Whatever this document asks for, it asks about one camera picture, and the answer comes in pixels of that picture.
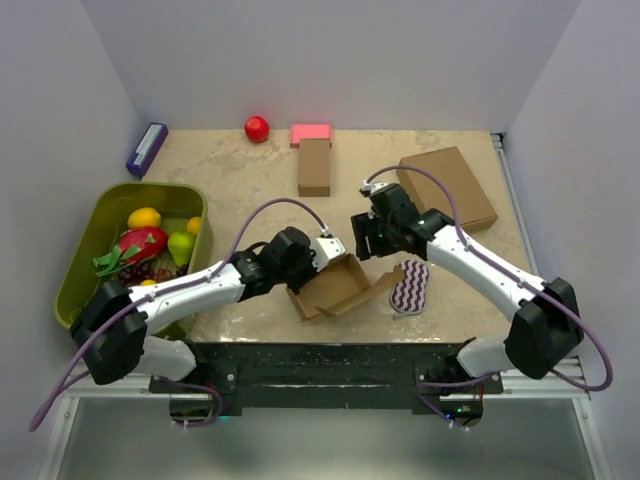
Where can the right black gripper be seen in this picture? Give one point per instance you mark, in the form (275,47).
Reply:
(364,226)

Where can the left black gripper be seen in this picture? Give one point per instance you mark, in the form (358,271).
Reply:
(308,256)

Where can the purple black striped sponge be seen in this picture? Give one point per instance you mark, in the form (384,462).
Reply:
(409,296)

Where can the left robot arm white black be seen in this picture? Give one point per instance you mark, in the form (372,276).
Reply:
(115,332)

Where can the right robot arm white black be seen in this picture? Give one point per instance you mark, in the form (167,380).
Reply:
(541,332)

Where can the small folded cardboard box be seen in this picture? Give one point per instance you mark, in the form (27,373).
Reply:
(314,168)

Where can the large folded cardboard box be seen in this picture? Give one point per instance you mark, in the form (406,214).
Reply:
(448,165)

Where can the purple rectangular box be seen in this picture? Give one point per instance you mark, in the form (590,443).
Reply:
(142,157)

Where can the small orange fruit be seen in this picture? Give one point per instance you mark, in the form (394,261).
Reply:
(194,225)

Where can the green pear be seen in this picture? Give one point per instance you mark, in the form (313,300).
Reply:
(181,245)

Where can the pink sticky note block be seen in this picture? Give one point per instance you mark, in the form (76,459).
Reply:
(301,131)

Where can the olive green plastic bin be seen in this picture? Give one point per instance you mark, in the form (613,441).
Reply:
(176,203)

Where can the red apple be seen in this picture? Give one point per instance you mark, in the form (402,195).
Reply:
(257,129)

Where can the yellow orange mango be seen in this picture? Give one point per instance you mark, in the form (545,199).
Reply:
(144,217)

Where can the red dragon fruit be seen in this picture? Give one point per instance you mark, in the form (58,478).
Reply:
(135,246)

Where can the dark purple grapes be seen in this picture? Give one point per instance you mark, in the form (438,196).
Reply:
(133,275)

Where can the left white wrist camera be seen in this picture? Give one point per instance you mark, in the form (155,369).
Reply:
(326,250)

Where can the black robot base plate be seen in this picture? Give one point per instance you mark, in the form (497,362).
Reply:
(233,377)

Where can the aluminium frame rail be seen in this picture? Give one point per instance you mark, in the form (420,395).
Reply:
(570,367)

